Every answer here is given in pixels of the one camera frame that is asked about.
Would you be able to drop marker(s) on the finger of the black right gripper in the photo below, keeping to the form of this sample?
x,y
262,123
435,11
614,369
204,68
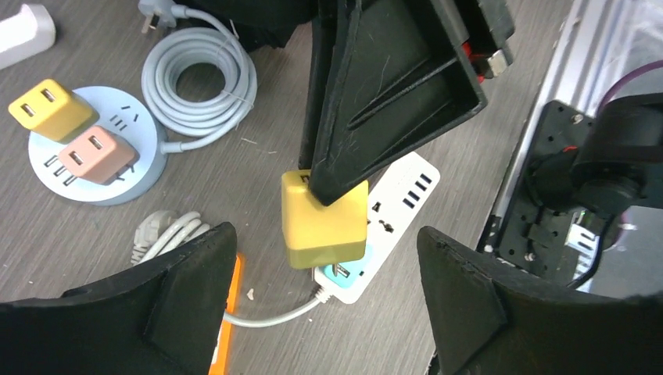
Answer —
x,y
334,48

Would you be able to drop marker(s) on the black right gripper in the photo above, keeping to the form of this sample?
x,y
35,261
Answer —
x,y
413,81

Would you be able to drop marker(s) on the orange power strip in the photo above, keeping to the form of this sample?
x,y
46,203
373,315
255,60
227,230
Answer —
x,y
220,360

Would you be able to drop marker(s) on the black hanging garment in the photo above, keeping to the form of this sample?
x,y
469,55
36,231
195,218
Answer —
x,y
259,23

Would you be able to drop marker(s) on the pink adapter on round socket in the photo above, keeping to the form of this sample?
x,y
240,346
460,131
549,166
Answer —
x,y
98,155

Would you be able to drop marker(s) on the yellow plug adapter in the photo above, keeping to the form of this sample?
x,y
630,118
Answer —
x,y
318,235

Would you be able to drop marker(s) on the yellow adapter on round socket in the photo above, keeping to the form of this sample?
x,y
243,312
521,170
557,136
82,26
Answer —
x,y
53,112

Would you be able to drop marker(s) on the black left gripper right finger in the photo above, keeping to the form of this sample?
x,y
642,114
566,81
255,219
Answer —
x,y
490,318

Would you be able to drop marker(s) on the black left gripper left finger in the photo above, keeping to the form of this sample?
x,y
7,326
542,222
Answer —
x,y
160,317

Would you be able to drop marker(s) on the white power strip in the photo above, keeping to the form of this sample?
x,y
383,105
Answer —
x,y
393,203

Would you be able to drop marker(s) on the white clothes rack stand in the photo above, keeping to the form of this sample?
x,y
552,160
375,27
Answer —
x,y
29,32

